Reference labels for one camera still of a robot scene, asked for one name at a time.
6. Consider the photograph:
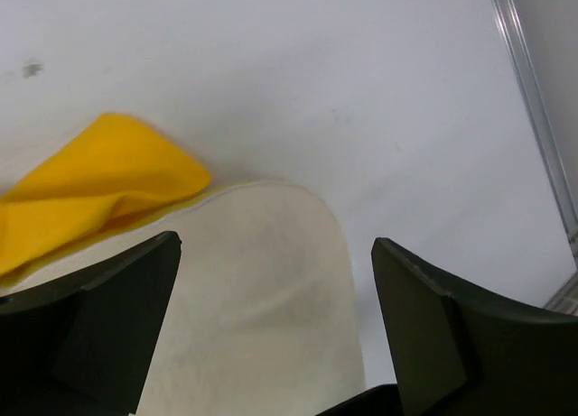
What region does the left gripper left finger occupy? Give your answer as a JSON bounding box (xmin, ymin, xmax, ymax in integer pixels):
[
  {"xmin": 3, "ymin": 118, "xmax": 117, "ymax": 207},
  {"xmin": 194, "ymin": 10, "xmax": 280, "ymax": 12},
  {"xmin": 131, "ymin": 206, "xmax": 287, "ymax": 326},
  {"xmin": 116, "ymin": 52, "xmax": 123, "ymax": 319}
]
[{"xmin": 1, "ymin": 231, "xmax": 182, "ymax": 414}]

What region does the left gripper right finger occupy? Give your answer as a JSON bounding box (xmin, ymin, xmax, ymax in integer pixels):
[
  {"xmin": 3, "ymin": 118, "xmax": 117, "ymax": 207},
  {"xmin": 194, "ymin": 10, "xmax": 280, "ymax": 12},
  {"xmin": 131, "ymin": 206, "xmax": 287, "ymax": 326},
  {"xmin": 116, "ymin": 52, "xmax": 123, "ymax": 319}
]
[{"xmin": 371, "ymin": 238, "xmax": 577, "ymax": 415}]

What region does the yellow pillowcase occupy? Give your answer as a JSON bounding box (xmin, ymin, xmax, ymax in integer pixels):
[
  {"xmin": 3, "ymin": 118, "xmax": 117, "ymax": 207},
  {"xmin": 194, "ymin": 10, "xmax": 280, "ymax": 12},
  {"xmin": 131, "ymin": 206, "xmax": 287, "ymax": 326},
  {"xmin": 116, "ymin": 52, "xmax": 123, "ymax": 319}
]
[{"xmin": 1, "ymin": 114, "xmax": 211, "ymax": 276}]

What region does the cream quilted pillow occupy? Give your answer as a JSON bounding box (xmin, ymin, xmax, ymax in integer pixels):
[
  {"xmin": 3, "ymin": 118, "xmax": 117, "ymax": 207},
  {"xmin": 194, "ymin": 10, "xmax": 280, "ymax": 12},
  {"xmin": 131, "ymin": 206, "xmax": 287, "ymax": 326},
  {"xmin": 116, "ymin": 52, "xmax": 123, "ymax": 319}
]
[{"xmin": 1, "ymin": 181, "xmax": 365, "ymax": 415}]

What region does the aluminium side rail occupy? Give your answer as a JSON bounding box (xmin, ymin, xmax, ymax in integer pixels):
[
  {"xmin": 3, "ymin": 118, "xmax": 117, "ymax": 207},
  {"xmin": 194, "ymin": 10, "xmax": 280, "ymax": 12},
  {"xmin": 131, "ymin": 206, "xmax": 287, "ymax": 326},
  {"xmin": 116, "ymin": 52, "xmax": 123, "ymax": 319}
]
[{"xmin": 485, "ymin": 0, "xmax": 578, "ymax": 318}]

